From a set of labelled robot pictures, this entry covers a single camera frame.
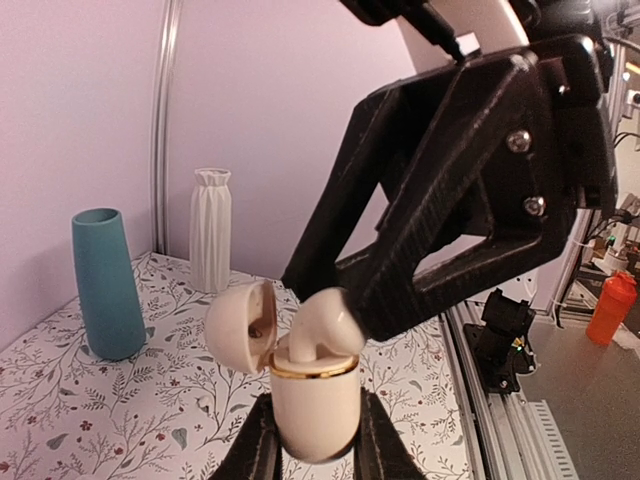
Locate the floral patterned table mat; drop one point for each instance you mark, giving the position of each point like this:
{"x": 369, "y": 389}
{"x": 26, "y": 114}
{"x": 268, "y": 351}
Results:
{"x": 66, "y": 413}

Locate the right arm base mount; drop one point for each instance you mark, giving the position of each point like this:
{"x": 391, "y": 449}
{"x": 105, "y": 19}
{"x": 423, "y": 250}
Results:
{"x": 499, "y": 346}

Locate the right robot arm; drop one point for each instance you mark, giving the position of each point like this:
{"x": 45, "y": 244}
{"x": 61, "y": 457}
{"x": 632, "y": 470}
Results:
{"x": 459, "y": 32}

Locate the white earbud charging case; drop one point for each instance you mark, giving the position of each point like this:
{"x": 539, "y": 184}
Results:
{"x": 316, "y": 405}

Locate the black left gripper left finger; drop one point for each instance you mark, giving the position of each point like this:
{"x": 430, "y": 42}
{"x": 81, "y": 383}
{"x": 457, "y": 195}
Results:
{"x": 256, "y": 451}

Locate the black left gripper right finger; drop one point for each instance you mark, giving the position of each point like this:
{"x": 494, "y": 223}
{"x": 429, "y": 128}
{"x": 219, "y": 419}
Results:
{"x": 378, "y": 450}

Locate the teal plastic cup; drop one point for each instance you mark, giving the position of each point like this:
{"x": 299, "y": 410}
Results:
{"x": 106, "y": 285}

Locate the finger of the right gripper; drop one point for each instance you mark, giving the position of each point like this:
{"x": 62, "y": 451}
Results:
{"x": 484, "y": 198}
{"x": 396, "y": 139}

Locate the aluminium frame post right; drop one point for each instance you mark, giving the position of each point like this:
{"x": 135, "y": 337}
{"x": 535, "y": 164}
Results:
{"x": 159, "y": 161}

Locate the white ribbed vase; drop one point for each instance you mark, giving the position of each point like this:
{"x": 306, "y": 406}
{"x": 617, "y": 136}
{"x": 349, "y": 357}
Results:
{"x": 210, "y": 230}

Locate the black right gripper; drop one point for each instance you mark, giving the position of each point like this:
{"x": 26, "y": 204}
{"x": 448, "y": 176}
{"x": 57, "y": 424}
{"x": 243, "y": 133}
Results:
{"x": 571, "y": 66}

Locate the cream white earbud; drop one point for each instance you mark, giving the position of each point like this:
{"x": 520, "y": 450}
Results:
{"x": 324, "y": 320}

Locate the orange plastic bottle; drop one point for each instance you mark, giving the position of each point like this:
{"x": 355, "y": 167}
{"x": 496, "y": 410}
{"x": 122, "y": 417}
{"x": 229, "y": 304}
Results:
{"x": 619, "y": 294}

